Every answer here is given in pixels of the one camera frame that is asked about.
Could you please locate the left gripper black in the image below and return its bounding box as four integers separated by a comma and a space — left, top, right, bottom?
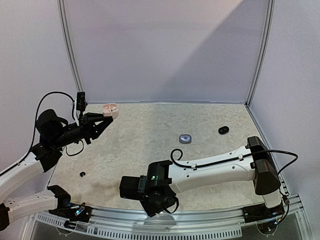
51, 111, 113, 148

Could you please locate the pink earbud charging case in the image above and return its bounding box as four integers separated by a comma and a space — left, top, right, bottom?
102, 103, 119, 120

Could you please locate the purple earbud charging case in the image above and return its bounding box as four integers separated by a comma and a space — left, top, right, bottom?
178, 134, 192, 144

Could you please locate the black earbud case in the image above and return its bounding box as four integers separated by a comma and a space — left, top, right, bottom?
218, 126, 230, 135

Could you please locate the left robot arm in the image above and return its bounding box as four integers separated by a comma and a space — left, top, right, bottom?
0, 91, 119, 231

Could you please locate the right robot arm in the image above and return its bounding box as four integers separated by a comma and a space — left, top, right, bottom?
119, 136, 298, 218

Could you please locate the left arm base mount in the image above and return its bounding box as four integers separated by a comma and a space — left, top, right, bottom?
47, 185, 93, 223

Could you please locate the aluminium front rail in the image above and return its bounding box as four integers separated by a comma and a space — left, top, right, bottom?
23, 195, 312, 240

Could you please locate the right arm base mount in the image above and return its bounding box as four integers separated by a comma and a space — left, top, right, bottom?
241, 203, 290, 224

